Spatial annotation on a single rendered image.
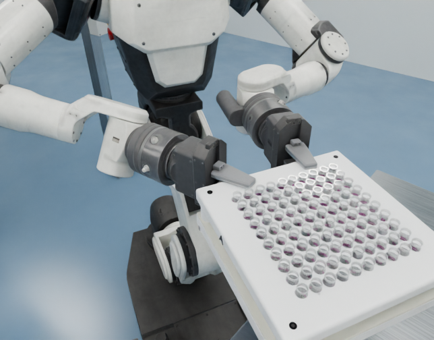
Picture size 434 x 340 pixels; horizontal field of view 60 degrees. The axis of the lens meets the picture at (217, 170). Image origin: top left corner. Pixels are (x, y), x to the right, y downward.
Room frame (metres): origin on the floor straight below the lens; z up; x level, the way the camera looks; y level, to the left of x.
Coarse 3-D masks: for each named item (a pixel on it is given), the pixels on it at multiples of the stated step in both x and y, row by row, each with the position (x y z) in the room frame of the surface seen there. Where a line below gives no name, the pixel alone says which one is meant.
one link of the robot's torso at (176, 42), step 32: (96, 0) 0.84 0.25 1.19; (128, 0) 0.80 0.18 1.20; (160, 0) 0.82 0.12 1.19; (192, 0) 0.85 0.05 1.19; (224, 0) 0.90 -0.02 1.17; (128, 32) 0.80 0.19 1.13; (160, 32) 0.82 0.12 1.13; (192, 32) 0.84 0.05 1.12; (128, 64) 0.84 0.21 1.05; (160, 64) 0.82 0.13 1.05; (192, 64) 0.85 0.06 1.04; (160, 96) 0.86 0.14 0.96
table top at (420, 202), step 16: (384, 176) 0.66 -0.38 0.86; (400, 192) 0.61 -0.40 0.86; (416, 192) 0.61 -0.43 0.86; (432, 192) 0.61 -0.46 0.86; (416, 208) 0.56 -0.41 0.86; (432, 208) 0.56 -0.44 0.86; (432, 224) 0.51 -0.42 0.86; (416, 320) 0.31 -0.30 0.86; (432, 320) 0.31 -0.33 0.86; (240, 336) 0.29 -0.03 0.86; (256, 336) 0.29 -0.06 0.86; (384, 336) 0.29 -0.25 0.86; (400, 336) 0.29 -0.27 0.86; (416, 336) 0.29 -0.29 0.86; (432, 336) 0.29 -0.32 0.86
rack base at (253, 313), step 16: (208, 224) 0.37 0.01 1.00; (208, 240) 0.35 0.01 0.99; (224, 256) 0.32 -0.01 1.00; (224, 272) 0.30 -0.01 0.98; (240, 288) 0.27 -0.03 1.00; (432, 288) 0.27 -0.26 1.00; (240, 304) 0.26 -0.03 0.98; (256, 304) 0.25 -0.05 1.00; (400, 304) 0.25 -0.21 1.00; (416, 304) 0.25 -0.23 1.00; (432, 304) 0.26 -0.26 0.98; (256, 320) 0.23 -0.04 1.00; (368, 320) 0.23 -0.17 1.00; (384, 320) 0.23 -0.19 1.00; (400, 320) 0.24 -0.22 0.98; (272, 336) 0.21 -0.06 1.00; (336, 336) 0.21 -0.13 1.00; (352, 336) 0.21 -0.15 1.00; (368, 336) 0.22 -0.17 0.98
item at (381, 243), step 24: (264, 192) 0.38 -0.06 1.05; (288, 192) 0.38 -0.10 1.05; (312, 192) 0.39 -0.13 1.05; (336, 192) 0.38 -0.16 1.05; (264, 216) 0.34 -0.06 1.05; (288, 216) 0.34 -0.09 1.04; (312, 216) 0.34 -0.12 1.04; (336, 216) 0.34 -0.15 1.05; (312, 240) 0.30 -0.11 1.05; (336, 240) 0.30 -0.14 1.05; (360, 240) 0.30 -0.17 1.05; (384, 240) 0.30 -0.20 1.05; (336, 264) 0.26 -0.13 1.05
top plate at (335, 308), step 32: (320, 160) 0.47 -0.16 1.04; (224, 192) 0.39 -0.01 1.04; (384, 192) 0.39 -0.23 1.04; (224, 224) 0.33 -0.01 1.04; (416, 224) 0.33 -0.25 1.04; (256, 256) 0.28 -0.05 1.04; (288, 256) 0.28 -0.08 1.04; (416, 256) 0.28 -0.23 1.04; (256, 288) 0.24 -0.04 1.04; (288, 288) 0.24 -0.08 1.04; (352, 288) 0.24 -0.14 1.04; (384, 288) 0.24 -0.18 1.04; (416, 288) 0.24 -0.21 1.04; (288, 320) 0.20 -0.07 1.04; (320, 320) 0.20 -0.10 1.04; (352, 320) 0.20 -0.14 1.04
